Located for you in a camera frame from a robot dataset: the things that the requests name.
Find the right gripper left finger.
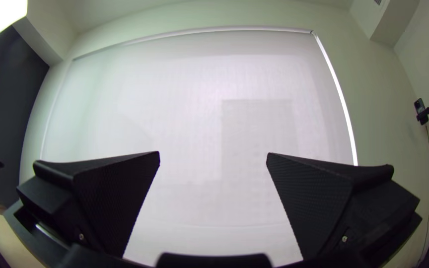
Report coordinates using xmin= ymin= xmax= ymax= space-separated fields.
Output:
xmin=16 ymin=150 xmax=161 ymax=259

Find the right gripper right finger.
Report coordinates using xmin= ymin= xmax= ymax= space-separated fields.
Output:
xmin=265 ymin=151 xmax=421 ymax=261

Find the black phone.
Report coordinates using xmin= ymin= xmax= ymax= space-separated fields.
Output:
xmin=414 ymin=98 xmax=429 ymax=126

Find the white roller blind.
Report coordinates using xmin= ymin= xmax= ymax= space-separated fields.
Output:
xmin=40 ymin=26 xmax=359 ymax=268

